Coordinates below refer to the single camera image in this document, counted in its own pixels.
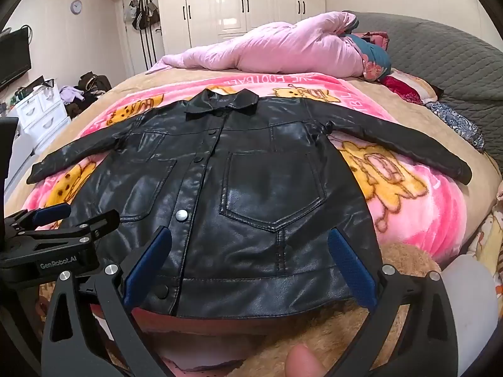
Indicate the white smooth object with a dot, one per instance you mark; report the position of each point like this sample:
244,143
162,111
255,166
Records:
471,294

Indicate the white wardrobe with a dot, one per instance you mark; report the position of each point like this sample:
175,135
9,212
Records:
228,0

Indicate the black leather jacket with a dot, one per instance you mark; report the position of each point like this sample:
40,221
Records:
235,188

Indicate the cartoon printed cloth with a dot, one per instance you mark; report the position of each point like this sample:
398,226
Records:
493,235

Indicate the person's right hand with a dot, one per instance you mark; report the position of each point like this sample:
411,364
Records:
302,361

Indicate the white hanging bag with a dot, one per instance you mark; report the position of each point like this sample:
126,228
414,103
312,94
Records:
129,11

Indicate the purple cloth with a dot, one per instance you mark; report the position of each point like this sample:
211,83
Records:
70,94

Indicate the brown plush clothing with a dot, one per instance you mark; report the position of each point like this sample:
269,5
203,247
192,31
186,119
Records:
267,349

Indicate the round wall clock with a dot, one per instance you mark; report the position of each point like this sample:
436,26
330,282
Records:
76,6

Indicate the dark brown bag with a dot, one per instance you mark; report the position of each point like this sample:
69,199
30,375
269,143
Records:
94,82

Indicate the white door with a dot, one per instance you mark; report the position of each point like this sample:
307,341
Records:
129,47

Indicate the blue patterned cloth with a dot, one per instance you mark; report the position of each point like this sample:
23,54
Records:
452,119

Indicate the dark hanging bag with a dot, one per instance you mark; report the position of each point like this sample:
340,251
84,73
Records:
153,13
138,17

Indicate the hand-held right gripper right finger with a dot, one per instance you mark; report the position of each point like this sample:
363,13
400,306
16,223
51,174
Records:
351,271

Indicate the black television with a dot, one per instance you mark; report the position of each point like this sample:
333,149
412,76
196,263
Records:
13,59

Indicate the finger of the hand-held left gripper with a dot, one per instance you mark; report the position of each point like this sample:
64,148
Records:
51,213
90,226

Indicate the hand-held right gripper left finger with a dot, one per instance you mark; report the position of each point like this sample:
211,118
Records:
147,269

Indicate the pile of dark clothes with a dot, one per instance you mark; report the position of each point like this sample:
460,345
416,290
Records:
82,105

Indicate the red patterned pillow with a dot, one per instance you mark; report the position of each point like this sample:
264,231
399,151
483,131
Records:
404,86

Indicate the white drawer cabinet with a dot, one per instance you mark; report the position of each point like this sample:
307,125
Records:
43,114

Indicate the pink quilt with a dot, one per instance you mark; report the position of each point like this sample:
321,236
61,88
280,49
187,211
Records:
283,43

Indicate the light grey table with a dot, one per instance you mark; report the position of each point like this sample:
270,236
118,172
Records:
23,161

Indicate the grey quilted headboard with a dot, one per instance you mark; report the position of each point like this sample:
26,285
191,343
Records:
452,59

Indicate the teal floral quilt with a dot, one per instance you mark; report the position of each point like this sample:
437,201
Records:
373,57

